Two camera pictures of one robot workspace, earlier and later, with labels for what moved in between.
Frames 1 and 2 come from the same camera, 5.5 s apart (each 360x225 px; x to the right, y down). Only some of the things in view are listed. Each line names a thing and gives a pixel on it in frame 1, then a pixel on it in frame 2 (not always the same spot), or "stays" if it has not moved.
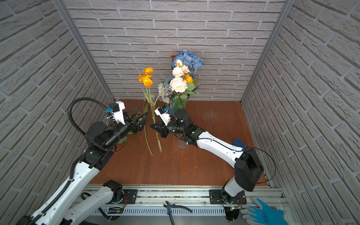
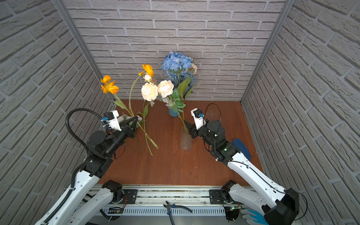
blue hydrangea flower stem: [190, 59] → [178, 67]
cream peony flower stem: [179, 84] → [150, 91]
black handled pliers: [169, 206] stays
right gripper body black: [175, 128] → [205, 134]
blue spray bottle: [237, 142] stays
